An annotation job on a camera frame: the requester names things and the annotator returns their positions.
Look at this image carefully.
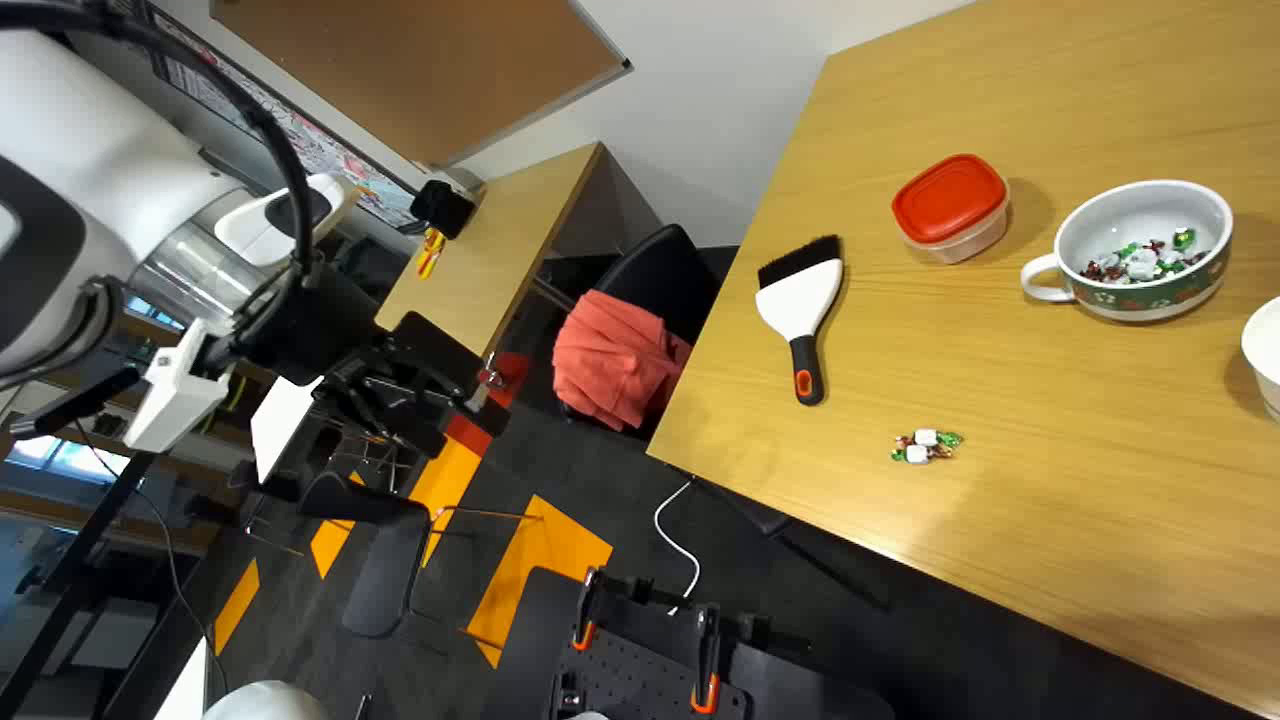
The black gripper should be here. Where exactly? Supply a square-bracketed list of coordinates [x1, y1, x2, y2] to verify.
[238, 264, 404, 393]

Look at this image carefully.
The white printed cup with handle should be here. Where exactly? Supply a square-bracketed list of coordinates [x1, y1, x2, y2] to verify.
[1018, 175, 1241, 327]

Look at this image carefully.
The plain white cup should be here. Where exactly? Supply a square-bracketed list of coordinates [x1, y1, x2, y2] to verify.
[1237, 294, 1280, 429]

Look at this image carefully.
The yellow tag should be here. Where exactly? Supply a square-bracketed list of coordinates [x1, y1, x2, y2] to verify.
[411, 227, 450, 285]

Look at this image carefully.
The black device on desk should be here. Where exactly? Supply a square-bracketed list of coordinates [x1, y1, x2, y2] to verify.
[409, 175, 483, 243]

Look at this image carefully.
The wooden side desk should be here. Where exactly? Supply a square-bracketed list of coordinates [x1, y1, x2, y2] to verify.
[372, 139, 612, 360]

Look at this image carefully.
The coral pink cloth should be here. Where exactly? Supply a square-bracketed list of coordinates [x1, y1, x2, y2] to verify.
[547, 288, 697, 438]

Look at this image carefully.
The black tripod stand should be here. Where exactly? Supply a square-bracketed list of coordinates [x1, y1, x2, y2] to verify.
[0, 452, 157, 720]

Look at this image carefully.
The black office chair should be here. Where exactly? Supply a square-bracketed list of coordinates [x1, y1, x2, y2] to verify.
[591, 221, 734, 352]

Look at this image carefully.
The red-lid plastic container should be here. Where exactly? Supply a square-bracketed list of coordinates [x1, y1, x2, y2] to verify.
[889, 151, 1018, 267]

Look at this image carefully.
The pile of wrapped candies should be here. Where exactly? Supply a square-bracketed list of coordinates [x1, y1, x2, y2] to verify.
[1075, 226, 1206, 288]

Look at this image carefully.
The white plastic bracket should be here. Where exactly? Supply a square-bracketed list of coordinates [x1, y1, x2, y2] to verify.
[247, 373, 327, 490]
[120, 318, 232, 457]

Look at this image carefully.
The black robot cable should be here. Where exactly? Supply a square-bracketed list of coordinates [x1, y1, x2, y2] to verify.
[0, 0, 320, 277]

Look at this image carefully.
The orange-handled black clamp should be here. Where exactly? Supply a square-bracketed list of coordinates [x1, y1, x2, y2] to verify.
[684, 606, 734, 720]
[569, 568, 605, 658]

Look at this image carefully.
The white cable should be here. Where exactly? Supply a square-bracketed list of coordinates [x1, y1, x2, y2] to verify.
[650, 477, 708, 622]

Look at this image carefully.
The white scraper with black handle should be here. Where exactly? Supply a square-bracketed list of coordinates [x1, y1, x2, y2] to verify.
[752, 233, 850, 410]

